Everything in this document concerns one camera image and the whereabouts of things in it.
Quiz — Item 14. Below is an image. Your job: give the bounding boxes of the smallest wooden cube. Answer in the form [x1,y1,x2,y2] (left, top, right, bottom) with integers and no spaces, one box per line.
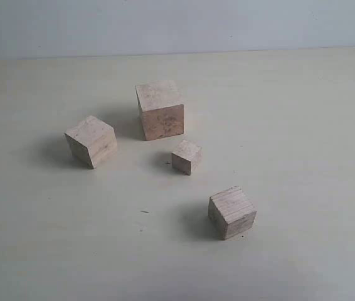
[171,140,202,176]

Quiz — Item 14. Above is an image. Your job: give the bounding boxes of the third largest wooden cube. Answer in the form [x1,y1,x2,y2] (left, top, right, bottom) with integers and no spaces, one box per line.
[208,186,257,240]

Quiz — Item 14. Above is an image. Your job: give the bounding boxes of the second largest wooden cube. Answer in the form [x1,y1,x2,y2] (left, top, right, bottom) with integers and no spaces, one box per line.
[64,115,117,169]

